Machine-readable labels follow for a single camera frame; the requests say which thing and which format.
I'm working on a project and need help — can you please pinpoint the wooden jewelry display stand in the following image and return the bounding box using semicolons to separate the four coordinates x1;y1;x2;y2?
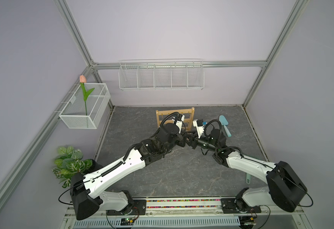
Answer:
155;107;196;134

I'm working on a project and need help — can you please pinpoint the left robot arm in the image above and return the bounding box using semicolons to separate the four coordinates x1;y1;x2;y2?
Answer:
69;112;186;220

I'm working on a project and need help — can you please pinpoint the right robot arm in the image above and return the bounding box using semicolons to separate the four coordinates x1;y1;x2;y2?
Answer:
188;119;307;213

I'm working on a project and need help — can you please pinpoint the teal garden trowel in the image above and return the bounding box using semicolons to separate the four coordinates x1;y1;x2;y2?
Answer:
219;115;232;137

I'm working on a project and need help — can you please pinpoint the green leafy artificial plant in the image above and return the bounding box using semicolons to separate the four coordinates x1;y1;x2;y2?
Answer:
52;146;94;189

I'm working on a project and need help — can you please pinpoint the pink artificial tulip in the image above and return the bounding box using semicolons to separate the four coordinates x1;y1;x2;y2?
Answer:
79;75;95;115

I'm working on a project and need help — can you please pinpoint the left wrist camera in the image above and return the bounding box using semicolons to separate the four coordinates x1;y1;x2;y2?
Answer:
172;114;185;133

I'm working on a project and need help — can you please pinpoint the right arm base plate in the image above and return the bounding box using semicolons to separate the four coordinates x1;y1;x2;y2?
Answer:
221;198;261;214

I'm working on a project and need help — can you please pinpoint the white wire wall shelf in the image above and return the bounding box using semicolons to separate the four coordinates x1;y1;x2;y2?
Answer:
118;59;205;90

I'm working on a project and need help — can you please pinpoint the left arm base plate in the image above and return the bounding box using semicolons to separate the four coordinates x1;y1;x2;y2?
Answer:
106;199;147;216

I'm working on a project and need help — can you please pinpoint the white slotted cable duct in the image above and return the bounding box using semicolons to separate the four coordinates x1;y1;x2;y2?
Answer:
73;216;240;229

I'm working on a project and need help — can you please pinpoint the white mesh wall basket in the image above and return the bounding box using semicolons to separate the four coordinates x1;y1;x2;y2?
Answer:
58;83;111;129

